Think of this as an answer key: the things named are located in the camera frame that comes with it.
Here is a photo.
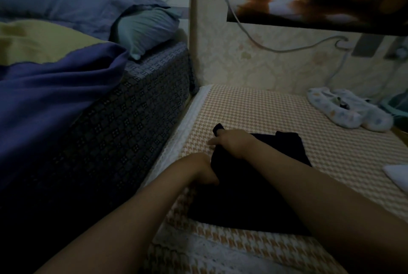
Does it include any person's right hand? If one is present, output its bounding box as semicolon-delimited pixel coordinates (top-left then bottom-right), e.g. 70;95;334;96
207;129;261;160

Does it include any person's left hand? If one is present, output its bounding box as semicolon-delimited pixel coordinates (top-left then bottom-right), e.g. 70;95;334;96
175;152;221;187

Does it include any black tree print t-shirt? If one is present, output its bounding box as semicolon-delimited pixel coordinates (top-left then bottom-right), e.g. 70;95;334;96
188;124;313;236

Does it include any white printed slipper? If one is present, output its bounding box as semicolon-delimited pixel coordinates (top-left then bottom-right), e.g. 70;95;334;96
334;89;395;132
307;87;364;129

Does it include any white polo shirt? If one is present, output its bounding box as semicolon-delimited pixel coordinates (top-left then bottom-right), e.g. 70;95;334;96
382;163;408;195

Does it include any person's left forearm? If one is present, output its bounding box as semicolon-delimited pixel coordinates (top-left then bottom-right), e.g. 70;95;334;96
35;169;200;274

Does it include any person's right forearm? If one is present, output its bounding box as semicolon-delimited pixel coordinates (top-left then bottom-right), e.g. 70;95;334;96
245;143;408;274

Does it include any dark patterned bed cover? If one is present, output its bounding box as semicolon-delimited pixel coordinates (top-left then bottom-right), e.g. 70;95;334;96
0;41;195;274

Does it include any grey-green pillow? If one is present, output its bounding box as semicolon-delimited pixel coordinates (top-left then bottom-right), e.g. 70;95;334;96
111;6;181;61

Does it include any blue folded blanket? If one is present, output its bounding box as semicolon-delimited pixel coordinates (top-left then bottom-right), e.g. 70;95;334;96
0;41;131;189

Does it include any teal round bunny lamp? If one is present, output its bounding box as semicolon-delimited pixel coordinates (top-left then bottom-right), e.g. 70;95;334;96
382;89;408;131

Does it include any white charger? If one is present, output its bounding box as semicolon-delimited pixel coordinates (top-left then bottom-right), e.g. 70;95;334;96
385;38;408;61

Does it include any yellow-green cushion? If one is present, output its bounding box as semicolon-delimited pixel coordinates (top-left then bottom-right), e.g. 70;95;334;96
0;18;109;66

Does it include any long white cable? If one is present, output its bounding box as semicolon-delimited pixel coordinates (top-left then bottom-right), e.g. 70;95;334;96
213;0;351;53

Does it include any grey wall socket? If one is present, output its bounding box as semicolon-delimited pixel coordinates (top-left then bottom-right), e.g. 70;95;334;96
352;33;385;58

